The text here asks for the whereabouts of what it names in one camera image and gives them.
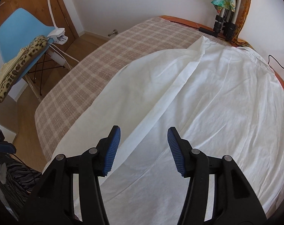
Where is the white button-up shirt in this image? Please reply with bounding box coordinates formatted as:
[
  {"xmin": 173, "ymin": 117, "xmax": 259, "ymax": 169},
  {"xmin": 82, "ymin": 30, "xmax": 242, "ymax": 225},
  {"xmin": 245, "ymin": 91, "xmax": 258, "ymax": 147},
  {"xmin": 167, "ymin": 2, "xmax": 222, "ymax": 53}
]
[{"xmin": 54, "ymin": 37, "xmax": 284, "ymax": 224}]

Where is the pink plaid bed blanket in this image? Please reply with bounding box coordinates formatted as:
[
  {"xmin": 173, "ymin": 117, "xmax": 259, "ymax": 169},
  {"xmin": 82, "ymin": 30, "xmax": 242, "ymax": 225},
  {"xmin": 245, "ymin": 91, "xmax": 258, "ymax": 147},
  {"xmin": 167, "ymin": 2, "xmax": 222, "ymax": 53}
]
[{"xmin": 35, "ymin": 17, "xmax": 203, "ymax": 161}]

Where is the leopard print cloth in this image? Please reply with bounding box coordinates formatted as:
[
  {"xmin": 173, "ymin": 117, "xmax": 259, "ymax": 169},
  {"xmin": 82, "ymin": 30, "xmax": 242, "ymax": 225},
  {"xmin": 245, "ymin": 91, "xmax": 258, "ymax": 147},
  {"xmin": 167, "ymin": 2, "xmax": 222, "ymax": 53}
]
[{"xmin": 0, "ymin": 35, "xmax": 48, "ymax": 103}]

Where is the white clip desk lamp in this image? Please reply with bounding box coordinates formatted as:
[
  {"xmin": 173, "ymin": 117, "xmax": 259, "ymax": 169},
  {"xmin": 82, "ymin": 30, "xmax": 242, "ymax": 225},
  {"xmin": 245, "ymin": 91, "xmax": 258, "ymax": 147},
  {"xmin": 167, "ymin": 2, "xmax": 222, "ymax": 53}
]
[{"xmin": 30, "ymin": 0, "xmax": 81, "ymax": 71}]

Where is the folded silver tripod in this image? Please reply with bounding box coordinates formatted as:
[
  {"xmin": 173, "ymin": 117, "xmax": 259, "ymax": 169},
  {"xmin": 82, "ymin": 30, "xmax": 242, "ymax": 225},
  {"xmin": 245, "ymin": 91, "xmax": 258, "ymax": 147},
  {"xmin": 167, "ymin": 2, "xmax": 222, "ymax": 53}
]
[{"xmin": 198, "ymin": 0, "xmax": 242, "ymax": 41}]

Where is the blue plastic chair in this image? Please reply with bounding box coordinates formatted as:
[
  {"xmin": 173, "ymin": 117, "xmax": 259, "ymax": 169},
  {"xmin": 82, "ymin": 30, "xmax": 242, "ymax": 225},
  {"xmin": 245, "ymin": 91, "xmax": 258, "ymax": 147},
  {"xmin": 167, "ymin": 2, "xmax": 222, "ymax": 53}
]
[{"xmin": 0, "ymin": 7, "xmax": 56, "ymax": 94}]

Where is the orange floral bed sheet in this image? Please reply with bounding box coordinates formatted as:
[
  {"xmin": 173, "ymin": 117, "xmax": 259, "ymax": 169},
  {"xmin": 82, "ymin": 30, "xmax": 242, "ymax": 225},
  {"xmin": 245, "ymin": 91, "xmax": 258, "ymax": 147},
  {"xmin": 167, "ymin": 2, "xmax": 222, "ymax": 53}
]
[{"xmin": 159, "ymin": 15, "xmax": 284, "ymax": 99}]

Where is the black ring light cable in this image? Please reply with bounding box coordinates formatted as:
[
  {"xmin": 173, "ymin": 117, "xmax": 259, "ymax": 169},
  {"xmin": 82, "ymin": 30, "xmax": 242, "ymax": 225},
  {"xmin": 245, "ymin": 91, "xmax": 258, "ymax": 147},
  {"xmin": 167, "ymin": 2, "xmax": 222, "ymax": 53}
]
[{"xmin": 267, "ymin": 54, "xmax": 284, "ymax": 70}]

